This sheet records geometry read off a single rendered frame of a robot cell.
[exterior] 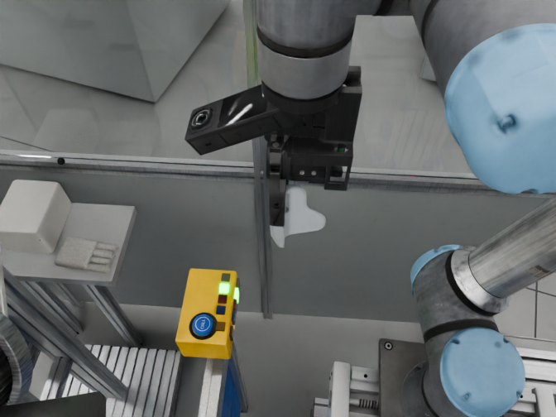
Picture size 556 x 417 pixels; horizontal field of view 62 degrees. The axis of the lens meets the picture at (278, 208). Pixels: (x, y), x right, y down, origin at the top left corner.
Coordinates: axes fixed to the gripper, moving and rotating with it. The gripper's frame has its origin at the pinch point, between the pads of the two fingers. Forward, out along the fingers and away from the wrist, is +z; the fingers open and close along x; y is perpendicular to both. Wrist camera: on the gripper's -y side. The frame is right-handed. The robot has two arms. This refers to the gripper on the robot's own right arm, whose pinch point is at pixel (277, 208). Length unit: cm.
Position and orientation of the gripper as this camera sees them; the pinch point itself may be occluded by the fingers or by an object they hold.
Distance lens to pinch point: 55.6
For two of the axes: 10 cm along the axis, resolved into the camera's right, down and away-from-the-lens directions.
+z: 0.0, 5.8, 8.1
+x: 0.7, -8.1, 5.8
